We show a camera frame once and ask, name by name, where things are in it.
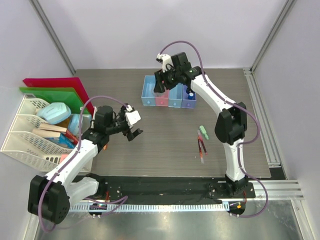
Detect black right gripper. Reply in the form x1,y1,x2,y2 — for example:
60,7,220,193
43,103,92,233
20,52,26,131
154,65,181,94

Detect red black stamp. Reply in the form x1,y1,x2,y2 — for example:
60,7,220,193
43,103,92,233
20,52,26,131
185,87,192,94

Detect blue glue bottle grey cap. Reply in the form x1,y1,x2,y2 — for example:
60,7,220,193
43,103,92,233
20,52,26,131
187,92,195,100

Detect light blue drawer box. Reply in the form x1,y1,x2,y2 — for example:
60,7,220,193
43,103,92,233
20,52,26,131
168,84,183,108

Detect sky blue drawer box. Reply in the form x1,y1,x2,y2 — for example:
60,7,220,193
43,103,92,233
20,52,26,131
141,75,156,106

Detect pink drawer box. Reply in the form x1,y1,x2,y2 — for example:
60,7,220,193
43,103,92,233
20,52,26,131
155,90,170,107

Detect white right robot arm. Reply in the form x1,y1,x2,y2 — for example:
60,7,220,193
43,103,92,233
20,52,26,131
154,52,249,198

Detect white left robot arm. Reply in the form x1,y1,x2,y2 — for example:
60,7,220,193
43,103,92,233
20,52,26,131
27,105,143,225

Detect red book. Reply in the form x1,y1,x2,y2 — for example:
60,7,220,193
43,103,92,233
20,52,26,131
64,130,79,145

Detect light blue headphones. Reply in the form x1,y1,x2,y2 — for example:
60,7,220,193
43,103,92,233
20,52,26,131
67,114,83,136

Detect dark red pen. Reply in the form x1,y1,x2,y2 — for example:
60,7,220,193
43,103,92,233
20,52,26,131
197,139,202,150

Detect pink cube socket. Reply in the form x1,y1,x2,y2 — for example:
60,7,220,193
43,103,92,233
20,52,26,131
59,154,68,163

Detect clear red pen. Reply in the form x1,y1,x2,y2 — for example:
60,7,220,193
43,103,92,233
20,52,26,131
199,149,205,164

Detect green plastic folder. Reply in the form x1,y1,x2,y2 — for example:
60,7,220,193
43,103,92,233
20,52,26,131
19,87,89,114

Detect magenta plastic folder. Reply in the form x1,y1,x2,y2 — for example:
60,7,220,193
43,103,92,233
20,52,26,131
23,77,89,99

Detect light blue headphone case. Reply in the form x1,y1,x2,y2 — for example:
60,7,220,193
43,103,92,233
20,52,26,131
36,102,72,125

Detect beige wooden book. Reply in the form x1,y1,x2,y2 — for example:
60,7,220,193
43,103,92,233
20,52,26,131
32,123,68,138

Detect white mesh file organizer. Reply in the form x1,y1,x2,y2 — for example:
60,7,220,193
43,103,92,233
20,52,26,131
0,93,98,173

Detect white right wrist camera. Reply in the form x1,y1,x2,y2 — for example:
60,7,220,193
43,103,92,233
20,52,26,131
156,53,174,73

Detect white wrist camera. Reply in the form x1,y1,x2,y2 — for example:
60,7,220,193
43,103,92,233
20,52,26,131
124,104,141,128
156,53,174,73

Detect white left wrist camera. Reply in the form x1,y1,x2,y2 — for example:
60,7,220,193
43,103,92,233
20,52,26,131
124,104,141,128

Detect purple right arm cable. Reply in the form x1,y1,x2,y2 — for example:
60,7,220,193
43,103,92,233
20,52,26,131
158,40,270,219

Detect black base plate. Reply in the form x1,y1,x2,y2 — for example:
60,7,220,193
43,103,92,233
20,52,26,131
80,173,256,205

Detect slotted cable duct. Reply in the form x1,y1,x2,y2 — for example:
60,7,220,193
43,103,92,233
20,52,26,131
67,201,230,214

